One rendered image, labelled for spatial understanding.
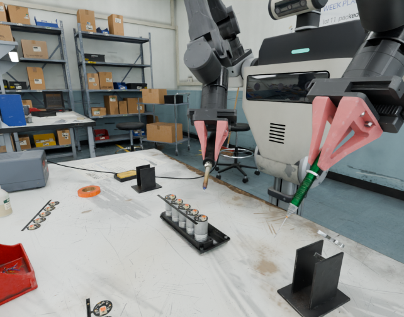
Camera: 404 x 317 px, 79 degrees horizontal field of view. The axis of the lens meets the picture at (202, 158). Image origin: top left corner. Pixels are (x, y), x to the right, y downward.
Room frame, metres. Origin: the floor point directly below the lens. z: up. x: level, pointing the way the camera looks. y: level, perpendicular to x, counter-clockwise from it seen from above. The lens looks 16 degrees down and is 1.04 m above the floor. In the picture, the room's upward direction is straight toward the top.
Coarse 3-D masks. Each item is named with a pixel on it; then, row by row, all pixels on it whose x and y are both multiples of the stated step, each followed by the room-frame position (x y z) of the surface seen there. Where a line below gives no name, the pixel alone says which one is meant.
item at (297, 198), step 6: (318, 156) 0.27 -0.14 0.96; (312, 168) 0.27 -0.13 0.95; (318, 168) 0.26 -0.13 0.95; (306, 174) 0.27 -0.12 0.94; (312, 174) 0.26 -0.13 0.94; (306, 180) 0.26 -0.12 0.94; (312, 180) 0.26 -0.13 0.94; (300, 186) 0.26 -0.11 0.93; (306, 186) 0.26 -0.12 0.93; (300, 192) 0.26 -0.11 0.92; (306, 192) 0.26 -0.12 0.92; (294, 198) 0.26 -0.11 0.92; (300, 198) 0.25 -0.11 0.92; (294, 204) 0.25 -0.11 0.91
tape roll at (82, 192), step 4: (84, 188) 0.65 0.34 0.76; (88, 188) 0.66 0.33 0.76; (92, 188) 0.66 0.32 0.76; (96, 188) 0.65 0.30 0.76; (80, 192) 0.62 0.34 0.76; (84, 192) 0.62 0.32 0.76; (88, 192) 0.62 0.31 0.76; (92, 192) 0.62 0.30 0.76; (96, 192) 0.63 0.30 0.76; (80, 196) 0.61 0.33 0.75; (84, 196) 0.61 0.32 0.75; (88, 196) 0.61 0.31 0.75; (92, 196) 0.62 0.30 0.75
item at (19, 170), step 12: (0, 156) 0.69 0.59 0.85; (12, 156) 0.69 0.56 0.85; (24, 156) 0.69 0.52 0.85; (36, 156) 0.69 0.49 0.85; (0, 168) 0.63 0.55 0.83; (12, 168) 0.64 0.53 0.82; (24, 168) 0.66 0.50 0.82; (36, 168) 0.67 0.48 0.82; (0, 180) 0.63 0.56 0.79; (12, 180) 0.64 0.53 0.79; (24, 180) 0.65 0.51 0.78; (36, 180) 0.67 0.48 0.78
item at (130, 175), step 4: (124, 172) 0.78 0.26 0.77; (128, 172) 0.78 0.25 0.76; (132, 172) 0.78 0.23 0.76; (116, 176) 0.74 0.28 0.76; (120, 176) 0.74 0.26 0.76; (124, 176) 0.74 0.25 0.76; (128, 176) 0.75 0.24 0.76; (132, 176) 0.75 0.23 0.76; (136, 176) 0.76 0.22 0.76; (120, 180) 0.72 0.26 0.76; (124, 180) 0.73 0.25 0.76; (128, 180) 0.74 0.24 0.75
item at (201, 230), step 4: (200, 216) 0.40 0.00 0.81; (200, 224) 0.38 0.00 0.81; (204, 224) 0.38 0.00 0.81; (196, 228) 0.39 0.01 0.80; (200, 228) 0.38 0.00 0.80; (204, 228) 0.38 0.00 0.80; (196, 232) 0.39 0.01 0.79; (200, 232) 0.38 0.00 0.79; (204, 232) 0.38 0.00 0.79; (196, 236) 0.39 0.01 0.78; (200, 236) 0.38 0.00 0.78; (204, 236) 0.38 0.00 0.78; (196, 240) 0.39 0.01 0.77; (200, 240) 0.38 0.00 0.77; (204, 240) 0.38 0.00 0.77
